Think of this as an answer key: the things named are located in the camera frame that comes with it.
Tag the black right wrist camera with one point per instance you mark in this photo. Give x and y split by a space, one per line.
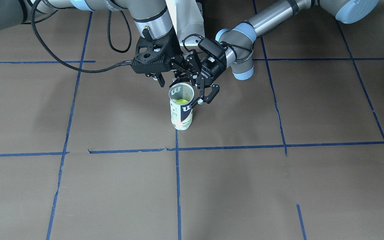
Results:
151 56

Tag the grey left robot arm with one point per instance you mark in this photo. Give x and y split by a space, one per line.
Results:
234 47

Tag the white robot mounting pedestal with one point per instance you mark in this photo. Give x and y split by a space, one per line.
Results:
187 18

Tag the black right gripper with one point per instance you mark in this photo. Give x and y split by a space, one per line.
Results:
175 53

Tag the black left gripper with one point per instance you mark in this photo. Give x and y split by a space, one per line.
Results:
211 68

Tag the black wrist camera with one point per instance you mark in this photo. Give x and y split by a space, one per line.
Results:
151 56
212 48

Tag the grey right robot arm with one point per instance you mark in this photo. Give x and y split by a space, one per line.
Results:
150 17

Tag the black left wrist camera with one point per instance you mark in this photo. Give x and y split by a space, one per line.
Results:
212 48

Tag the white tennis ball can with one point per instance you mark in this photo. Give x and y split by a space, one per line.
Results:
181 115

